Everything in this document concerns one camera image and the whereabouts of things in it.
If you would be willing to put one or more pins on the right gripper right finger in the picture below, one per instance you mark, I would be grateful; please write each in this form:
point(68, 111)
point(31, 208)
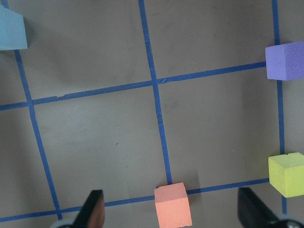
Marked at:
point(253, 212)

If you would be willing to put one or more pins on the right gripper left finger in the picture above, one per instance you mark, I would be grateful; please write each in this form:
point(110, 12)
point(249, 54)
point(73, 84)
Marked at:
point(92, 214)

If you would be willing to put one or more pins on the light blue block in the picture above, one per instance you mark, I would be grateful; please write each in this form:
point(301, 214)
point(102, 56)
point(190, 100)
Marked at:
point(12, 30)

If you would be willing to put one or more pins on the yellow block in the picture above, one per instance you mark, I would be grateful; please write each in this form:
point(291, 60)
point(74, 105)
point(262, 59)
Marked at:
point(286, 174)

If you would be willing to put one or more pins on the near orange block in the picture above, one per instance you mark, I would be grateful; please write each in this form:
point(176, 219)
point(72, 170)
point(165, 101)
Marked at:
point(172, 206)

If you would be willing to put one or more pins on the right purple block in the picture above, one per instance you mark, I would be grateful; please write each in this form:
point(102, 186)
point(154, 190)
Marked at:
point(285, 62)

